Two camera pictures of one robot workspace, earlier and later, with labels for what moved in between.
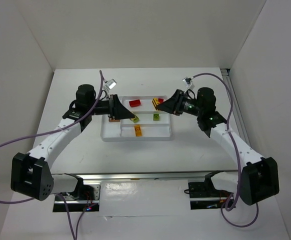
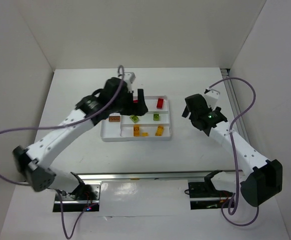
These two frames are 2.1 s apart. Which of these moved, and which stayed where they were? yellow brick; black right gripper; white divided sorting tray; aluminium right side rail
Moved: black right gripper; yellow brick
Stayed: white divided sorting tray; aluminium right side rail
